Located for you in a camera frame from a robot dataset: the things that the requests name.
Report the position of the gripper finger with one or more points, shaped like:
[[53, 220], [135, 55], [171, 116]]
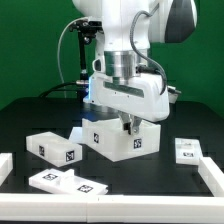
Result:
[[125, 120], [135, 125]]

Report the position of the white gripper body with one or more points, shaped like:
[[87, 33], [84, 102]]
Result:
[[141, 97]]

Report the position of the large white cabinet body box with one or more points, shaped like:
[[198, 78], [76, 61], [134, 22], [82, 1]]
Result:
[[109, 139]]

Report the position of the white cabinet drawer box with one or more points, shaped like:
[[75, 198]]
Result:
[[54, 148]]

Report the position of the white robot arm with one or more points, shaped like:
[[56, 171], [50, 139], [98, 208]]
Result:
[[125, 77]]

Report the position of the small white cabinet panel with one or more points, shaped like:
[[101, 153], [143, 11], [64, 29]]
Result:
[[187, 151]]

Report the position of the white marker sheet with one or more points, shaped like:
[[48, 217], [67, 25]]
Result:
[[76, 135]]

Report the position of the black camera on stand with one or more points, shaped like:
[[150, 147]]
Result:
[[86, 33]]

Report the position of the white right rail piece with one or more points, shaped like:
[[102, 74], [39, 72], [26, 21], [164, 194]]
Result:
[[212, 176]]

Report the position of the white rail piece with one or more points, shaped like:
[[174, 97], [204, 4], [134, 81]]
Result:
[[212, 176], [6, 166]]

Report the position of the white left rail piece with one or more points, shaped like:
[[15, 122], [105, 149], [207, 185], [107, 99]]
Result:
[[6, 166]]

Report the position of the white front rail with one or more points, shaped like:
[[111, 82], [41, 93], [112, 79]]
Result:
[[121, 209]]

